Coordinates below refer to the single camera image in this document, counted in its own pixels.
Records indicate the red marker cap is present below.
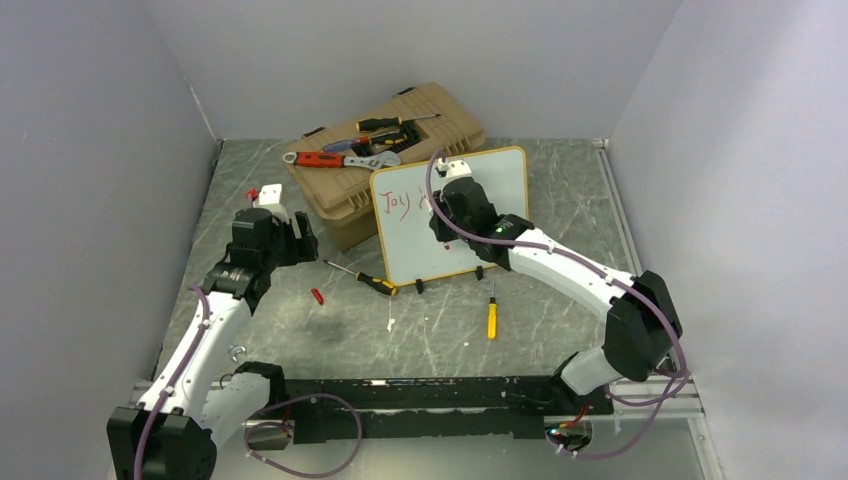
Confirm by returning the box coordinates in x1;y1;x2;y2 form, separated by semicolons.
311;288;325;305

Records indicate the yellow-framed whiteboard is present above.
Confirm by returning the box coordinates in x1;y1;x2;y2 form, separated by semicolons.
370;146;529;286

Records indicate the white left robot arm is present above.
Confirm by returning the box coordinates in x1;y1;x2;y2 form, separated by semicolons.
107;207;318;479

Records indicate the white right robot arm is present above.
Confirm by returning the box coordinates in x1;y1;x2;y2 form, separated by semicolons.
430;177;682;415

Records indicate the black orange screwdriver on table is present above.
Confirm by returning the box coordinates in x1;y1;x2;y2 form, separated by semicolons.
323;259;397;297

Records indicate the tan plastic toolbox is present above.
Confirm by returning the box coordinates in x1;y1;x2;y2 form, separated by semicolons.
282;82;485;250

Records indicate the black yellow tool in toolbox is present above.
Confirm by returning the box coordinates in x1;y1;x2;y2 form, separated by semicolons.
369;124;422;152

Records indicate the blue red screwdriver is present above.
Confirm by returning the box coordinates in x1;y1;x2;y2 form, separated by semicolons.
322;136;371;153

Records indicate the silver open-end wrench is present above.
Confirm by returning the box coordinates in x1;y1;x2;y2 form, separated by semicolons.
228;345;248;364

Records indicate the black yellow screwdriver on toolbox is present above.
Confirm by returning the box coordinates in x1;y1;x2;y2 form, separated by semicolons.
355;113;441;133

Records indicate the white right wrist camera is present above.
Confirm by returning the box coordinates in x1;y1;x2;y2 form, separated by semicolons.
435;158;473;184

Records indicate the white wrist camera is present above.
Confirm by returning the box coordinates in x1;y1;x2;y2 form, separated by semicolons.
245;183;290;223
435;158;473;184

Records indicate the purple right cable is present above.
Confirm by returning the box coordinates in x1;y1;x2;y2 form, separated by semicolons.
425;149;692;462

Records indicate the purple cable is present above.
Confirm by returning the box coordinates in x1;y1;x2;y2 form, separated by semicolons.
425;149;692;462
132;284;364;480

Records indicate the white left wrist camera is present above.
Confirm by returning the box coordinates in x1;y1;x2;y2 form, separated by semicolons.
245;183;290;223

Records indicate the red handle adjustable wrench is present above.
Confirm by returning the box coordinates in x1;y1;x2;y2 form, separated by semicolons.
282;151;402;171

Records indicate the yellow handle screwdriver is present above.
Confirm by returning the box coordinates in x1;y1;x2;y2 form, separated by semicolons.
486;282;498;340

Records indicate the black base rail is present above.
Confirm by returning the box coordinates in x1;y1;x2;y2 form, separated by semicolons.
225;360;614;446

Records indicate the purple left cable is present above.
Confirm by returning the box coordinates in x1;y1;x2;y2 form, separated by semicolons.
132;284;364;480

